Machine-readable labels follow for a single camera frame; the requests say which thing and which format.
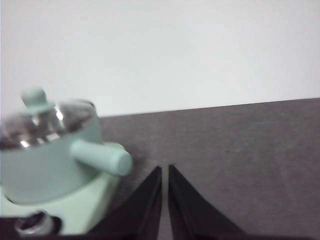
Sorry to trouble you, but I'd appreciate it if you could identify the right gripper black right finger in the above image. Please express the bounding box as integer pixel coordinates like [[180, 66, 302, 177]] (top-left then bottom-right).
[[168, 163, 320, 240]]

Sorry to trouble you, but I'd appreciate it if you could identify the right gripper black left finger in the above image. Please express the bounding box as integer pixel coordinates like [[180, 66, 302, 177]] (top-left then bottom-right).
[[62, 165, 163, 240]]

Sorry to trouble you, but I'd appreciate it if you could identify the glass lid green knob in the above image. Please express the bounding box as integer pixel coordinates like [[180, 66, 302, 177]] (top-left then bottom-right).
[[0, 87, 95, 151]]

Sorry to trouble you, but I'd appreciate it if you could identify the mint green breakfast machine base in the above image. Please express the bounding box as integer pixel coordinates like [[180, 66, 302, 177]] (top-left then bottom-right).
[[0, 142, 129, 237]]

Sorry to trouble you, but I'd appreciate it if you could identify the silver control knob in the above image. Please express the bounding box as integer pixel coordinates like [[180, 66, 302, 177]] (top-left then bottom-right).
[[13, 211, 58, 237]]

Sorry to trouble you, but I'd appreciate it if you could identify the mint green handled steamer pot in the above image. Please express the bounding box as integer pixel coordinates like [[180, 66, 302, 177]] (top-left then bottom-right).
[[0, 99, 134, 205]]

